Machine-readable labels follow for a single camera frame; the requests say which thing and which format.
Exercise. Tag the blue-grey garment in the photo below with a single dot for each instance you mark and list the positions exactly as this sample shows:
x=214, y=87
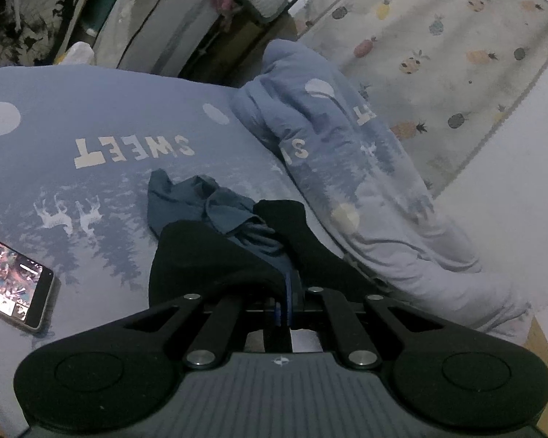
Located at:
x=187, y=200

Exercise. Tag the black shirt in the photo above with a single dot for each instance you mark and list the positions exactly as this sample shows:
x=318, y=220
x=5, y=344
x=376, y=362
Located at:
x=196, y=255

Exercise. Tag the smartphone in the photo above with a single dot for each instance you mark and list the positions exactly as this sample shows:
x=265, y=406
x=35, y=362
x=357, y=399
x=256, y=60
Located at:
x=13, y=278

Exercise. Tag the white plastic bag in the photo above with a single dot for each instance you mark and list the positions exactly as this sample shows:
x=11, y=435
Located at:
x=75, y=54

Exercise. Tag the blue printed quilt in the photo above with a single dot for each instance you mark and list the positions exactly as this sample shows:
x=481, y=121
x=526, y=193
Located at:
x=347, y=146

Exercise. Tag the printed blue bedsheet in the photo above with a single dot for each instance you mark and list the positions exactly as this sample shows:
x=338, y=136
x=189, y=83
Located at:
x=50, y=100

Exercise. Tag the pineapple print curtain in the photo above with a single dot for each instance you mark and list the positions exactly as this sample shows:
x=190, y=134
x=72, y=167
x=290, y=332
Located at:
x=438, y=54

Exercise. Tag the pink cloth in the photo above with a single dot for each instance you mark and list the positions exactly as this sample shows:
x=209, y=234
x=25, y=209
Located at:
x=224, y=1

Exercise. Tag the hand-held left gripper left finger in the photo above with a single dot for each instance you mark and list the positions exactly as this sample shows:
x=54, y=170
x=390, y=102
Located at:
x=223, y=324

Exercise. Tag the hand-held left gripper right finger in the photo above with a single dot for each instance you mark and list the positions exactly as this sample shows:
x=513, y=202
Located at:
x=292, y=292

